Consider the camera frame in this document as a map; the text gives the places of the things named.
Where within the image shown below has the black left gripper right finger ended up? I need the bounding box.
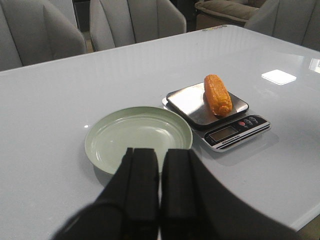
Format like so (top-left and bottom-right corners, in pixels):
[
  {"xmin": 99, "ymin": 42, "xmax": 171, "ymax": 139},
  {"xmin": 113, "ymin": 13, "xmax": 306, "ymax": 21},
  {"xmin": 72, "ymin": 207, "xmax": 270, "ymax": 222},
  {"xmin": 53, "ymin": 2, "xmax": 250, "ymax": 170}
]
[{"xmin": 160, "ymin": 149, "xmax": 301, "ymax": 240}]

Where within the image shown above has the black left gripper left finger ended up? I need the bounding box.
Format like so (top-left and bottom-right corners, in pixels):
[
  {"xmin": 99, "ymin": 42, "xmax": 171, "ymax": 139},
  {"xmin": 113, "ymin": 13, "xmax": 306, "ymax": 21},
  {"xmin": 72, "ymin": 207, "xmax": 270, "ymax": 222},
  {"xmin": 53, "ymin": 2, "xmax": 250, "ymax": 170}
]
[{"xmin": 53, "ymin": 148, "xmax": 159, "ymax": 240}]

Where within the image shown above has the orange corn cob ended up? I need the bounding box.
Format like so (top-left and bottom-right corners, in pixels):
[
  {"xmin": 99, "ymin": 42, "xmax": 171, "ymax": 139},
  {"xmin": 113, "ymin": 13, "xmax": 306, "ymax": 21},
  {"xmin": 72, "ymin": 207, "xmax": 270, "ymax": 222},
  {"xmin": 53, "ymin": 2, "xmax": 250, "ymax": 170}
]
[{"xmin": 204, "ymin": 74, "xmax": 233, "ymax": 117}]

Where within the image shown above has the light green plate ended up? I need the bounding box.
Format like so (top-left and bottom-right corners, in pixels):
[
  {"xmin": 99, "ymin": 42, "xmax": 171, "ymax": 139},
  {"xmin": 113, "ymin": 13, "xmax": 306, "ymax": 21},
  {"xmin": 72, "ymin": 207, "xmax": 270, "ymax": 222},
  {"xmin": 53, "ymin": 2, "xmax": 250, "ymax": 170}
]
[{"xmin": 84, "ymin": 106, "xmax": 193, "ymax": 174}]

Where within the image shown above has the silver digital kitchen scale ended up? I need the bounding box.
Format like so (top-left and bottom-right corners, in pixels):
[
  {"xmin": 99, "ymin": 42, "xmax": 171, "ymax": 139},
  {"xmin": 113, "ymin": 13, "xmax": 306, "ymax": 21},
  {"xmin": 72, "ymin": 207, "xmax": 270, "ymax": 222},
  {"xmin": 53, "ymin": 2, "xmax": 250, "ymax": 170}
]
[{"xmin": 162, "ymin": 82, "xmax": 271, "ymax": 152}]

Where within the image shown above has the right grey armchair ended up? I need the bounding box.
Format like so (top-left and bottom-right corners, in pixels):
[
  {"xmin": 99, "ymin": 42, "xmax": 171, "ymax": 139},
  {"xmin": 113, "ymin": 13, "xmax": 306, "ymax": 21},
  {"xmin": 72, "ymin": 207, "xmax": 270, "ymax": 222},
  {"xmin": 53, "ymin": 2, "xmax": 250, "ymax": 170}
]
[{"xmin": 89, "ymin": 0, "xmax": 187, "ymax": 52}]

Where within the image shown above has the grey armchair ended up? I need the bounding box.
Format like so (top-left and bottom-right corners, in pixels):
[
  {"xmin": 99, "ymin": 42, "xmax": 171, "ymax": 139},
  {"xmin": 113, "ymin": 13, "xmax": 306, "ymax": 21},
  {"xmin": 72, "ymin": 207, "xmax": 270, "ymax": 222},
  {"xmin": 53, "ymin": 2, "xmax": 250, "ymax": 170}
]
[
  {"xmin": 89, "ymin": 0, "xmax": 187, "ymax": 52},
  {"xmin": 244, "ymin": 0, "xmax": 320, "ymax": 51},
  {"xmin": 0, "ymin": 0, "xmax": 87, "ymax": 71}
]

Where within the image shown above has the brown cushion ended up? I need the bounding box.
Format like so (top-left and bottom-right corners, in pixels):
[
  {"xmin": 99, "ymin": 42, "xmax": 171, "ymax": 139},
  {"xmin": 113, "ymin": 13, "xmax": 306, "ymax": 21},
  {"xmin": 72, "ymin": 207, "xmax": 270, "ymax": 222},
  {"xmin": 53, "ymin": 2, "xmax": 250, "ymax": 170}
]
[{"xmin": 194, "ymin": 0, "xmax": 258, "ymax": 29}]

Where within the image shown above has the left grey armchair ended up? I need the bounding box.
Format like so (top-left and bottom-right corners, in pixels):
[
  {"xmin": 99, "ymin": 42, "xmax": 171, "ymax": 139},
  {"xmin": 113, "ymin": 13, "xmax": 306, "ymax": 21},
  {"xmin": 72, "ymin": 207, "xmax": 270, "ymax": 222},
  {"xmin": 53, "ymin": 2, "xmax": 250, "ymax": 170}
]
[{"xmin": 0, "ymin": 0, "xmax": 87, "ymax": 71}]

